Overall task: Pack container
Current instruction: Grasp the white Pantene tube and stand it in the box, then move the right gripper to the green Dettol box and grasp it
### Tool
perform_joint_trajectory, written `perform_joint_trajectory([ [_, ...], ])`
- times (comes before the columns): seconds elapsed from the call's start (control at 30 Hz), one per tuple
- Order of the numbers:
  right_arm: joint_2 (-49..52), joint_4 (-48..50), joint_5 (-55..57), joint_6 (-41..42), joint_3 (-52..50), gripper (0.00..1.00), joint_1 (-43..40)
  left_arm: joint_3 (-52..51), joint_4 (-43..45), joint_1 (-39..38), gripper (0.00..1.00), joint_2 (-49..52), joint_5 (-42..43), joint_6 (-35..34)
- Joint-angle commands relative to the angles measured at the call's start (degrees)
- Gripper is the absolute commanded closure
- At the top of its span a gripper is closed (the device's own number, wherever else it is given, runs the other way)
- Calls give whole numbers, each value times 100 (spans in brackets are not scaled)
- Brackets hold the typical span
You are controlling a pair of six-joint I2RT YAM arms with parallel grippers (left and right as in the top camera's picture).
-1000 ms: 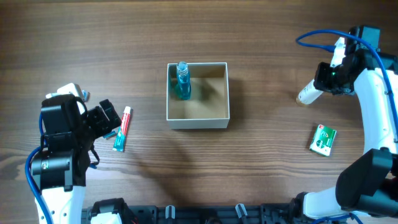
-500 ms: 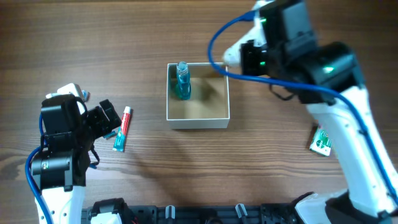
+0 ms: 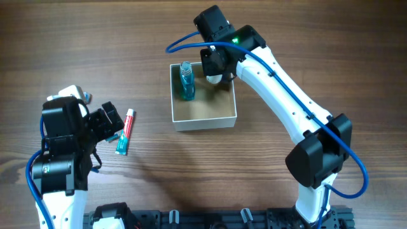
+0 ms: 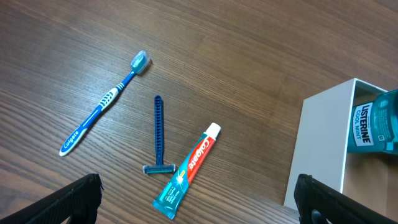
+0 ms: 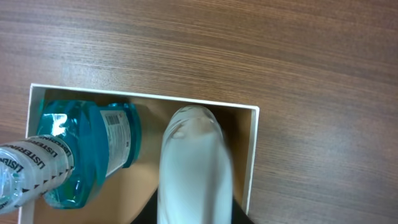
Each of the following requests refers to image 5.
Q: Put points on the white cream tube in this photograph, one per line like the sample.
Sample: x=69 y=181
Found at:
x=196 y=171

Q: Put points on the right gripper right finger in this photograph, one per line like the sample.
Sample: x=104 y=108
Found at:
x=238 y=214

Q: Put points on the blue mouthwash bottle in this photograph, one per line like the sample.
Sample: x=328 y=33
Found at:
x=76 y=147

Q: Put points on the white cardboard box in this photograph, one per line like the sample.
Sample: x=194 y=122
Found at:
x=125 y=194

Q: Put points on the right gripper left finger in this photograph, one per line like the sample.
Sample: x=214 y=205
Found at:
x=148 y=214

